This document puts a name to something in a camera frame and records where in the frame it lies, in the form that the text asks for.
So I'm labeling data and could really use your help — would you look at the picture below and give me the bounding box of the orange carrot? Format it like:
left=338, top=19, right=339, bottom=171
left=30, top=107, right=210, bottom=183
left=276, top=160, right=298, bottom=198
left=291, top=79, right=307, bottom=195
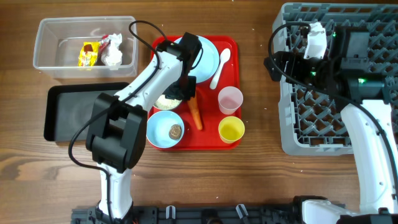
left=187, top=96, right=203, bottom=131

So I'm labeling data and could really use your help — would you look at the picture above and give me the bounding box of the green bowl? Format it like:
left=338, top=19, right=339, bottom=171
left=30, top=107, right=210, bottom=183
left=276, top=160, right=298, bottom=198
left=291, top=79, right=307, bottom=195
left=152, top=95, right=184, bottom=111

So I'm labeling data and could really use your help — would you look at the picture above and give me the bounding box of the brown round cookie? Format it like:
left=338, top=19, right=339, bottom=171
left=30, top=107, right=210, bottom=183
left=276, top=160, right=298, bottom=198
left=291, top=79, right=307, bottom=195
left=169, top=124, right=182, bottom=140

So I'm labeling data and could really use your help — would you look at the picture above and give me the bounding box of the pink plastic cup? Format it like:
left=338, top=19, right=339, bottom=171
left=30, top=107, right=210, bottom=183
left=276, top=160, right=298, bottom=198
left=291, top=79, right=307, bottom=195
left=218, top=86, right=243, bottom=114

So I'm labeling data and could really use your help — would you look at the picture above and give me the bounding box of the light blue bowl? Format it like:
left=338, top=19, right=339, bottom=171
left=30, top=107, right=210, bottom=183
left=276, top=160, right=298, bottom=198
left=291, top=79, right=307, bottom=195
left=146, top=111, right=185, bottom=149

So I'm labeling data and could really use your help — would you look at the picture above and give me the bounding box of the yellow plastic cup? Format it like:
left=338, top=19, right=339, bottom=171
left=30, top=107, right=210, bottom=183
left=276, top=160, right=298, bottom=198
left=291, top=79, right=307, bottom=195
left=218, top=116, right=246, bottom=144

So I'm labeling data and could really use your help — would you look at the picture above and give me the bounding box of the red snack wrapper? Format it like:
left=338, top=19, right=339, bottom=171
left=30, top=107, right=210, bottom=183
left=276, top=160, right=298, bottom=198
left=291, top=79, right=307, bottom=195
left=99, top=35, right=110, bottom=51

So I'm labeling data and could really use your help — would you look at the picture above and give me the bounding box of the yellow foil wrapper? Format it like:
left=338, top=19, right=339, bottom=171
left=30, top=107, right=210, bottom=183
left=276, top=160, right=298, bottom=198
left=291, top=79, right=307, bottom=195
left=78, top=42, right=100, bottom=67

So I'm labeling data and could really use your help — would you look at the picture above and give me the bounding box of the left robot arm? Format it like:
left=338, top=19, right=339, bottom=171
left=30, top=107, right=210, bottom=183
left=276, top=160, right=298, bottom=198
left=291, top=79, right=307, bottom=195
left=85, top=33, right=202, bottom=223

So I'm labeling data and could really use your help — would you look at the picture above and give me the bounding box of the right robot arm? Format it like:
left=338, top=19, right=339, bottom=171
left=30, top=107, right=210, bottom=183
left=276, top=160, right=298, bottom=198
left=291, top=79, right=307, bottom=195
left=264, top=22, right=397, bottom=223

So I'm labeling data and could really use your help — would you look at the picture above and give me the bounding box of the grey dishwasher rack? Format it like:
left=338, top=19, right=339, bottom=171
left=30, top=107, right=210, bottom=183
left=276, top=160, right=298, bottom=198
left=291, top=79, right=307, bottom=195
left=272, top=2, right=397, bottom=156

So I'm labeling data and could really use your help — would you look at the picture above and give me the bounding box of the clear plastic waste bin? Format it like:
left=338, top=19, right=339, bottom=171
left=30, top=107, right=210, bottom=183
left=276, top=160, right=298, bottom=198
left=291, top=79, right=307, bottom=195
left=33, top=16, right=139, bottom=79

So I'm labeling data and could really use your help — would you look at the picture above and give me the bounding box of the black waste tray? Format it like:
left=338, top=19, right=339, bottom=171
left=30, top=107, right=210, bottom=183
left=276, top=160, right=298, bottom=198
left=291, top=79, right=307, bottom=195
left=44, top=82, right=128, bottom=142

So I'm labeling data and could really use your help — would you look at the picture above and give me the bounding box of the large light blue plate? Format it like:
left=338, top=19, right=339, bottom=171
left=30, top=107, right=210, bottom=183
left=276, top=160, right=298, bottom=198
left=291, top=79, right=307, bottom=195
left=188, top=36, right=220, bottom=84

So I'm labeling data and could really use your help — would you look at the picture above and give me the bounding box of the red serving tray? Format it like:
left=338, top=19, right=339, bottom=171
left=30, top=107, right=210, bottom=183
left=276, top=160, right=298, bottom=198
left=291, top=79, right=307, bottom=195
left=147, top=35, right=243, bottom=151

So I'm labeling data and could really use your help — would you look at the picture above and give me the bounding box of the white plastic spoon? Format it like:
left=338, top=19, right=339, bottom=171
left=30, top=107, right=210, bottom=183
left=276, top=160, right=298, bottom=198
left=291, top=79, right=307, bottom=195
left=210, top=49, right=231, bottom=90

